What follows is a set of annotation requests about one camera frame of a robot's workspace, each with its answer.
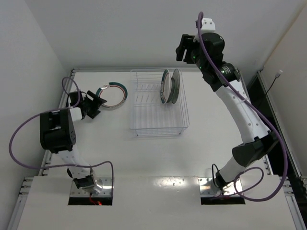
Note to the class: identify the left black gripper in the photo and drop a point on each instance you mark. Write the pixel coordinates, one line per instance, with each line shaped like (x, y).
(93, 104)

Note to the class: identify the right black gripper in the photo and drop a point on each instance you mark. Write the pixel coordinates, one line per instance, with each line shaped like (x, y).
(183, 48)

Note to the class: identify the green red rimmed plate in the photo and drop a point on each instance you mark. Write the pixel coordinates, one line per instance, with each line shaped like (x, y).
(116, 94)
(165, 88)

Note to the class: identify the white plate with dark rim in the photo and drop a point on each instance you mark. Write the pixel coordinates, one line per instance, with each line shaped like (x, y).
(176, 78)

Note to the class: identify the blue patterned green plate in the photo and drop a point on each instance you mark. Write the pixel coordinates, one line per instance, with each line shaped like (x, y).
(172, 90)

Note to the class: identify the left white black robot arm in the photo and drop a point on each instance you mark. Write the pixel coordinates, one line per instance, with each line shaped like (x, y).
(57, 134)

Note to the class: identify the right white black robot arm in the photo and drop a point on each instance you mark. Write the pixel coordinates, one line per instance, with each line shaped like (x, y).
(257, 138)

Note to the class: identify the white wire dish rack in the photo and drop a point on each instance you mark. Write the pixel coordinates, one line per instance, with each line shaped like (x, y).
(149, 117)

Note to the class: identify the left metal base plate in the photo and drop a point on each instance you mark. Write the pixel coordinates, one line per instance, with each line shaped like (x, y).
(102, 190)

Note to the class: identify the metal base plate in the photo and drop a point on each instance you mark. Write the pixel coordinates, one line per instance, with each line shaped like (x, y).
(208, 189)
(102, 190)

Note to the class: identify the black wall cable white plug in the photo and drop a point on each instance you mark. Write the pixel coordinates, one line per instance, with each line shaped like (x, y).
(277, 75)

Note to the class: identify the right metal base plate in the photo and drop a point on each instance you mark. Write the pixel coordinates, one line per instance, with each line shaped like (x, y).
(208, 189)

